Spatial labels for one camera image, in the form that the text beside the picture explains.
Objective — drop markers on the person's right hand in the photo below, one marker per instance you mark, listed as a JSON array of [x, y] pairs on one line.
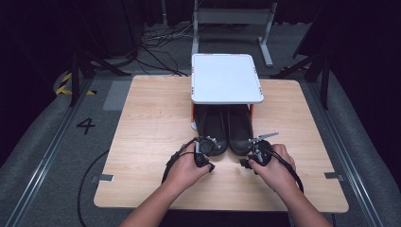
[[279, 171]]

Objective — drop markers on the grey tape tab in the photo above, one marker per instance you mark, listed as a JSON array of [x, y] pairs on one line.
[[332, 176], [105, 178]]

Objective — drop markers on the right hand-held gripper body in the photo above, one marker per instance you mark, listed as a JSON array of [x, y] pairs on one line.
[[261, 153]]

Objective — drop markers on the white shoe rack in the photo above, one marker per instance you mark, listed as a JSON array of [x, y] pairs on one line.
[[225, 78]]

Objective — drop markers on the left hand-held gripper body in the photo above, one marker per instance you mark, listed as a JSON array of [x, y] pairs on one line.
[[206, 146]]

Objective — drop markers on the black tripod stand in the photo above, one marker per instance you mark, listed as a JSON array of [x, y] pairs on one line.
[[324, 82], [75, 78]]

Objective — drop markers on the person's left hand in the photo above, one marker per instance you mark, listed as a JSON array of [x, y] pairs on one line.
[[183, 170]]

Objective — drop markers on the person's dark clothing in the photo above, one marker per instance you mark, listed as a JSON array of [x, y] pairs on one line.
[[227, 219]]

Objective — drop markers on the black shoe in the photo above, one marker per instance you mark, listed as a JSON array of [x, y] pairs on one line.
[[239, 126], [214, 126]]

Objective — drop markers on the yellow black hazard tape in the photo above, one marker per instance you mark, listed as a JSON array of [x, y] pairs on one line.
[[64, 85]]

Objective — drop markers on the grey metal stand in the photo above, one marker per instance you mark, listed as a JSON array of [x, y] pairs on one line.
[[233, 15]]

